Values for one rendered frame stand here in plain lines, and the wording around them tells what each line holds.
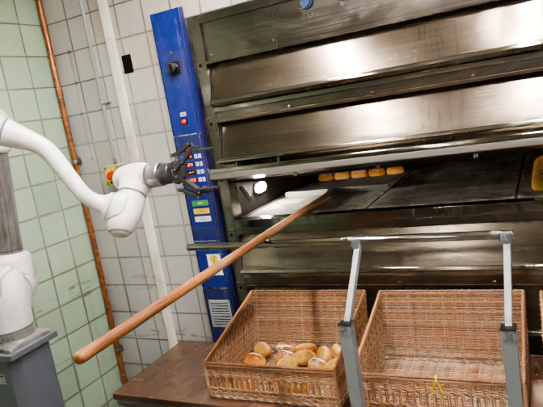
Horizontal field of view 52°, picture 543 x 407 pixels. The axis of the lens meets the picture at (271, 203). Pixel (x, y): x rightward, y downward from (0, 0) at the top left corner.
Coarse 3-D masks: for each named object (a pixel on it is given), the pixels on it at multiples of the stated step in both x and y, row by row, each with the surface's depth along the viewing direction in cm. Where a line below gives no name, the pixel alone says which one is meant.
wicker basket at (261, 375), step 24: (240, 312) 243; (264, 312) 253; (312, 312) 242; (336, 312) 238; (360, 312) 225; (240, 336) 244; (264, 336) 252; (288, 336) 246; (312, 336) 242; (336, 336) 237; (360, 336) 222; (216, 360) 225; (240, 360) 243; (336, 360) 198; (216, 384) 223; (264, 384) 208; (288, 384) 203; (312, 384) 199; (336, 384) 194
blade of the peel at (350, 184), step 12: (348, 180) 314; (360, 180) 307; (372, 180) 301; (384, 180) 294; (396, 180) 285; (288, 192) 292; (300, 192) 289; (312, 192) 286; (324, 192) 284; (348, 192) 278
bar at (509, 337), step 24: (288, 240) 204; (312, 240) 200; (336, 240) 195; (360, 240) 191; (384, 240) 187; (408, 240) 184; (432, 240) 180; (456, 240) 177; (504, 240) 170; (504, 264) 166; (504, 288) 162; (504, 312) 159; (504, 336) 155; (504, 360) 156; (360, 384) 180
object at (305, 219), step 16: (368, 208) 232; (384, 208) 227; (400, 208) 222; (416, 208) 218; (432, 208) 215; (448, 208) 213; (464, 208) 210; (480, 208) 208; (496, 208) 205; (512, 208) 203; (528, 208) 200; (240, 224) 255; (256, 224) 252; (272, 224) 248; (288, 224) 244
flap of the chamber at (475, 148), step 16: (480, 144) 189; (496, 144) 187; (512, 144) 185; (528, 144) 182; (336, 160) 213; (352, 160) 210; (368, 160) 207; (384, 160) 204; (400, 160) 204; (416, 160) 211; (224, 176) 236; (240, 176) 232; (256, 176) 238; (272, 176) 247
